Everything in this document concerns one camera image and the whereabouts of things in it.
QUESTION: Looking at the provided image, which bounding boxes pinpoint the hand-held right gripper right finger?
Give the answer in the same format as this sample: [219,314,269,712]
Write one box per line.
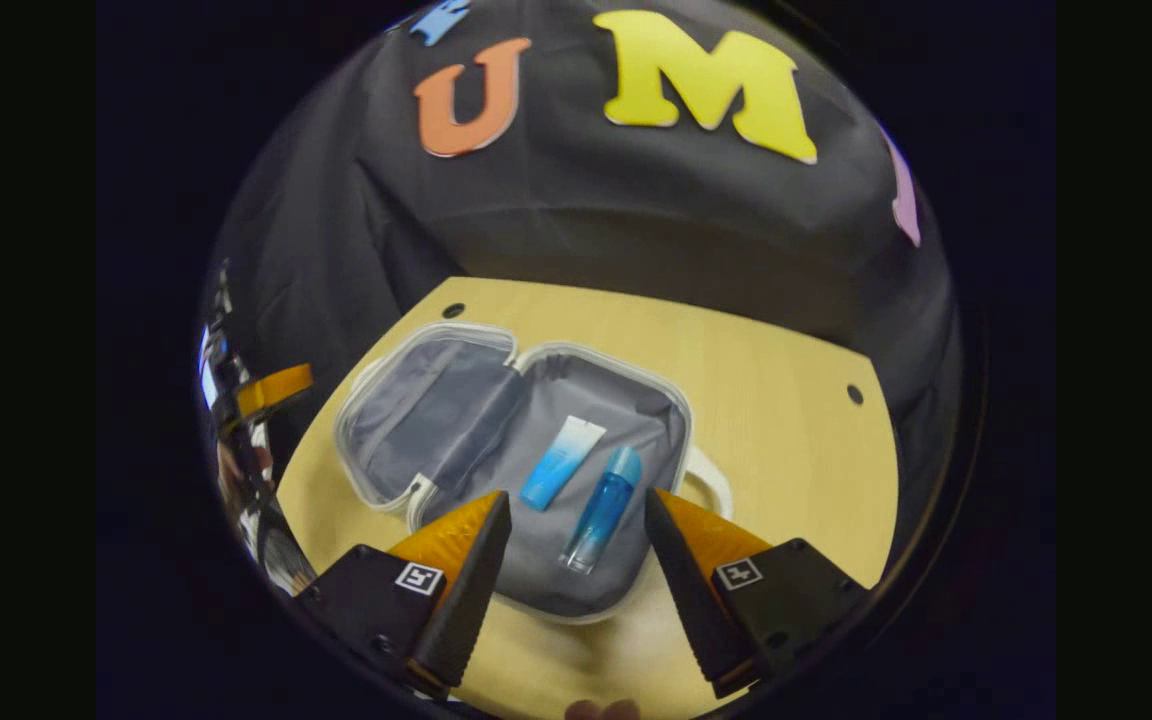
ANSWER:
[644,488,872,701]

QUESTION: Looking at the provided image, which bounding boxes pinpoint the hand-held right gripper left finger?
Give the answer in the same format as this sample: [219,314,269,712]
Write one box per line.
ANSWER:
[294,490,513,701]

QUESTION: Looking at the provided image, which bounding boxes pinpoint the blue clear bottle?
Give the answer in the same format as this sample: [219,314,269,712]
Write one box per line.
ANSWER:
[558,446,643,576]

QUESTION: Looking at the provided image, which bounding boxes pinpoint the white suitcase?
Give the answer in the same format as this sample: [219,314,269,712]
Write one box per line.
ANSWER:
[333,320,734,626]

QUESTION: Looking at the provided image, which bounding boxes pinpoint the blue and white tube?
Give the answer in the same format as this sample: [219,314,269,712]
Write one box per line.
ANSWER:
[519,415,607,512]

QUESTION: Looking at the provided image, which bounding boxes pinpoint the black backdrop cloth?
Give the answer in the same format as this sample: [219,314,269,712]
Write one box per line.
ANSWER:
[204,0,965,591]

